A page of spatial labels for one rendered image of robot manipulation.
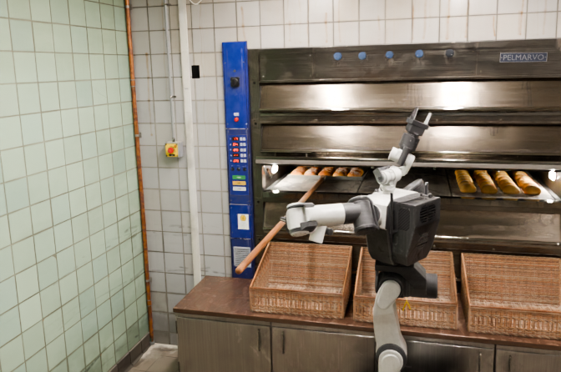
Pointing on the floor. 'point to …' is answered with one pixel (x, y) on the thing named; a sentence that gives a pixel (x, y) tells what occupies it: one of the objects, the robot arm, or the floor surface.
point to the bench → (331, 339)
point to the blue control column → (235, 58)
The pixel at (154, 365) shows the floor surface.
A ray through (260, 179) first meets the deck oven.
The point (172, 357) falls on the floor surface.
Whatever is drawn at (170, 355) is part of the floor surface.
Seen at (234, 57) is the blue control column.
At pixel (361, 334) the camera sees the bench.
